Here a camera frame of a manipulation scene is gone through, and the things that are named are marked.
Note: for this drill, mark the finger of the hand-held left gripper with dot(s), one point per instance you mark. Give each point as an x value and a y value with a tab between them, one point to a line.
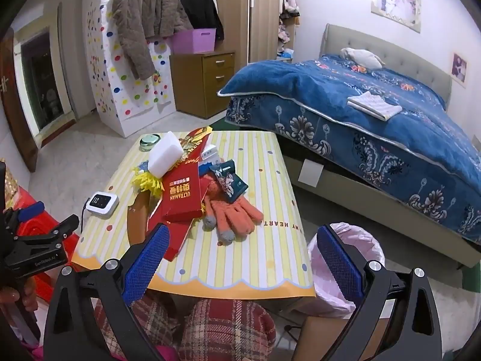
32	210
56	233

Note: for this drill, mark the small blue box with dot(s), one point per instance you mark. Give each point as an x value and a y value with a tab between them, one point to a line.
204	167

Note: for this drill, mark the blue packet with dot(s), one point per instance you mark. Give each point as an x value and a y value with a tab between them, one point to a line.
285	54

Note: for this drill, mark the wooden wardrobe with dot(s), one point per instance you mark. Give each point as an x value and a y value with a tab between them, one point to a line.
259	15

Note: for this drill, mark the bin with pink bag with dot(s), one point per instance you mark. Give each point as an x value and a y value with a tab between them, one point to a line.
338	240

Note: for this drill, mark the red plastic stool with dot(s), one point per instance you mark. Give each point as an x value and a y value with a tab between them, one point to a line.
41	287

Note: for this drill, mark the green round tin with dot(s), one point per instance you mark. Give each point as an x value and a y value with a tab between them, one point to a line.
148	142

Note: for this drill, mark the red paper envelope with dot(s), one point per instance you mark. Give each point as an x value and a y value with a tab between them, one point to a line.
176	242

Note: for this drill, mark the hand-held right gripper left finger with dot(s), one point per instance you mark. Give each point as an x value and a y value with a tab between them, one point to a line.
146	263

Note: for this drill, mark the brown pouch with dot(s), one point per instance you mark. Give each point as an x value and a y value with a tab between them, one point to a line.
136	214

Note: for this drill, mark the brown cardboard box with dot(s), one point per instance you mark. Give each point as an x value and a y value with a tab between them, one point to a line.
319	331

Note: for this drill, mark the white paper sheet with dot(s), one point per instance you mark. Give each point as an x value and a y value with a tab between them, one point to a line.
310	173

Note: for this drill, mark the white pillow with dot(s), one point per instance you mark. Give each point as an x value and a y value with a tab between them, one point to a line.
362	57

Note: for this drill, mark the gold sequin cloth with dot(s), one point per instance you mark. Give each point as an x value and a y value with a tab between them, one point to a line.
9	182

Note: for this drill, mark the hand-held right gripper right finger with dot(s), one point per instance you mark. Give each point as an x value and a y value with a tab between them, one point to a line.
340	263

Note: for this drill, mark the white mobile router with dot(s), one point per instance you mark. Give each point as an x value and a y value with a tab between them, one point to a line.
101	202

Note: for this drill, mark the white polka dot cabinet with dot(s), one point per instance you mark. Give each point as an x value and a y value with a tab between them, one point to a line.
127	94

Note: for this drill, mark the person's left hand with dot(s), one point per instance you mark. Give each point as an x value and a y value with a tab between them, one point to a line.
28	297

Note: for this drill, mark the brown quilted jacket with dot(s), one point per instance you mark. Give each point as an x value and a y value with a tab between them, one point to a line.
146	18

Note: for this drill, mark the green floor mat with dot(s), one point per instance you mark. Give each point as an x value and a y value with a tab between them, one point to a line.
218	121

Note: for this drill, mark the small white box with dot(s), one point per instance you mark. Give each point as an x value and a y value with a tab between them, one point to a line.
209	152

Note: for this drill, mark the wooden drawer cabinet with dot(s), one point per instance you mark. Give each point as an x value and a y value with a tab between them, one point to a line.
210	82

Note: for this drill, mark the grey upholstered bed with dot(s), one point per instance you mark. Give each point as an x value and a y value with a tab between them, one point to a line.
375	39

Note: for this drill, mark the yellow mesh net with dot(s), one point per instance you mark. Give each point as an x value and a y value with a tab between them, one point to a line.
148	184

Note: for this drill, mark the purple plastic basket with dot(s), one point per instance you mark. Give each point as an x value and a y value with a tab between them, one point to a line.
195	41

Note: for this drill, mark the long red gold packet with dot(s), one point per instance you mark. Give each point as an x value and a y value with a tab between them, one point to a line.
195	141

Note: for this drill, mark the pile of clothes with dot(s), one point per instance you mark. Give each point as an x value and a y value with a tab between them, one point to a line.
283	34

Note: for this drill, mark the bed with blue blanket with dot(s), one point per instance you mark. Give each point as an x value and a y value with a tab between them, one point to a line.
338	94

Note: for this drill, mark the white foam block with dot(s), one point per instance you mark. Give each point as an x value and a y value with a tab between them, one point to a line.
165	156

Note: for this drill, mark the dark teal snack packet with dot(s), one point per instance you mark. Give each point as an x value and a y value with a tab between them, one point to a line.
229	182

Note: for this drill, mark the black jacket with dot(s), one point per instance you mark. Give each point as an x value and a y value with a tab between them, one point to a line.
201	7

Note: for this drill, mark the orange knit glove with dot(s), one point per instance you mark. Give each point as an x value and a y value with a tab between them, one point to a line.
229	214

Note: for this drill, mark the white toilet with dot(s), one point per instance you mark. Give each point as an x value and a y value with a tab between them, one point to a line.
50	101

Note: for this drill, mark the dark brown door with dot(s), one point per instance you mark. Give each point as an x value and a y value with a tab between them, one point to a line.
15	101

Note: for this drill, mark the large wall poster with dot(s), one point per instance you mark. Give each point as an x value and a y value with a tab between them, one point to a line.
394	2

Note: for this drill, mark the person's pink garment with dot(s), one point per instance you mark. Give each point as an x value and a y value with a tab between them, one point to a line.
165	355

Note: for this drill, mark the folded white towel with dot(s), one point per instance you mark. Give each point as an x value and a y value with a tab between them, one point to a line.
374	105

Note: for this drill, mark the person's plaid pants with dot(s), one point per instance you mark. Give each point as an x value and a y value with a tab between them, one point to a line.
225	327

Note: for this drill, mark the small wall poster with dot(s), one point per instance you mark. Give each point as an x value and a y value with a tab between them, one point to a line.
459	68

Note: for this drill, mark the red cardboard box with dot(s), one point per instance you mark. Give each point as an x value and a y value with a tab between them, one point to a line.
186	195

